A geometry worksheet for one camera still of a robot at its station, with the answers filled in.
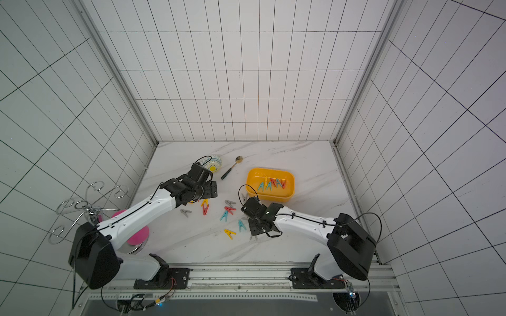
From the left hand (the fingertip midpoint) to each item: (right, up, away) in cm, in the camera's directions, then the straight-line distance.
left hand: (203, 193), depth 84 cm
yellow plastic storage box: (+23, +6, +17) cm, 29 cm away
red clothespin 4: (+38, +2, +16) cm, 41 cm away
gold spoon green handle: (+13, +14, +26) cm, 32 cm away
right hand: (+21, -15, -1) cm, 26 cm away
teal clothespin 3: (+26, +1, +14) cm, 29 cm away
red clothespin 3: (+33, +3, +17) cm, 37 cm away
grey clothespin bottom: (+22, -19, -1) cm, 30 cm away
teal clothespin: (+9, -12, +6) cm, 16 cm away
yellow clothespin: (+30, +4, +16) cm, 34 cm away
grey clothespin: (-10, -10, +6) cm, 15 cm away
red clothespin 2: (+10, -9, +8) cm, 16 cm away
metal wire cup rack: (-29, 0, -23) cm, 37 cm away
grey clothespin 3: (+18, -4, +12) cm, 22 cm away
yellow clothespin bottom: (+12, -17, 0) cm, 21 cm away
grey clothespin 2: (+10, -6, +9) cm, 15 cm away
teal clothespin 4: (+30, +1, +14) cm, 34 cm away
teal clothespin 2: (+16, -15, +3) cm, 22 cm away
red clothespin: (-1, -10, +7) cm, 12 cm away
